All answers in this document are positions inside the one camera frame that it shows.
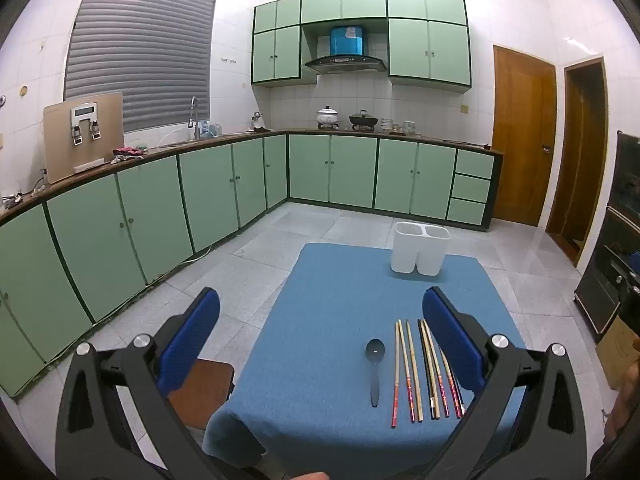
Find white utensil holder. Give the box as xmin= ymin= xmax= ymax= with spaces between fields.
xmin=390 ymin=221 xmax=451 ymax=277

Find red-handled wooden chopstick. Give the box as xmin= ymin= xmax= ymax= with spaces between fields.
xmin=442 ymin=360 xmax=462 ymax=417
xmin=391 ymin=321 xmax=403 ymax=428
xmin=432 ymin=345 xmax=449 ymax=418
xmin=405 ymin=321 xmax=417 ymax=423

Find wooden stool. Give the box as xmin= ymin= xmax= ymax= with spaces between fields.
xmin=167 ymin=357 xmax=236 ymax=431

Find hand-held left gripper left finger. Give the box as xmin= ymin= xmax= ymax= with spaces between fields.
xmin=55 ymin=287 xmax=236 ymax=480

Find black range hood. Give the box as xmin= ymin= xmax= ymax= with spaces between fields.
xmin=304 ymin=25 xmax=387 ymax=75

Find black plastic spoon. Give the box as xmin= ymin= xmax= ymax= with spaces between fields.
xmin=365 ymin=338 xmax=386 ymax=407

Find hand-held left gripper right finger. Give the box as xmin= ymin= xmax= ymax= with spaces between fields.
xmin=400 ymin=286 xmax=588 ymax=480

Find green wall cabinets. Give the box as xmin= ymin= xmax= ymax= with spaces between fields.
xmin=251 ymin=0 xmax=473 ymax=93

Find grey window blind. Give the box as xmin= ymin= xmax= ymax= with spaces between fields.
xmin=64 ymin=0 xmax=217 ymax=133

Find black cabinet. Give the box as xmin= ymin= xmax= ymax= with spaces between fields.
xmin=574 ymin=130 xmax=640 ymax=343

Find black wok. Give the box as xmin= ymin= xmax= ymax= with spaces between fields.
xmin=348 ymin=110 xmax=381 ymax=131

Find wooden door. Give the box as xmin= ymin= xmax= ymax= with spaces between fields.
xmin=491 ymin=45 xmax=557 ymax=227

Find cardboard panel with brackets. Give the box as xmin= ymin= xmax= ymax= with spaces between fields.
xmin=43 ymin=91 xmax=125 ymax=184

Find blue tablecloth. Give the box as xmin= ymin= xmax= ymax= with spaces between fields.
xmin=202 ymin=242 xmax=526 ymax=480

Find steel sink faucet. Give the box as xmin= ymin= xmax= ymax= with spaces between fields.
xmin=187 ymin=96 xmax=201 ymax=141

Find cardboard box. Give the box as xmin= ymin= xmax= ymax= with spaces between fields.
xmin=597 ymin=312 xmax=640 ymax=388

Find plain wooden chopstick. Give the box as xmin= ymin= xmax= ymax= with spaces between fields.
xmin=422 ymin=319 xmax=441 ymax=419

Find green base cabinets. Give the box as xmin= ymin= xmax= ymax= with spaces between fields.
xmin=0 ymin=132 xmax=503 ymax=401

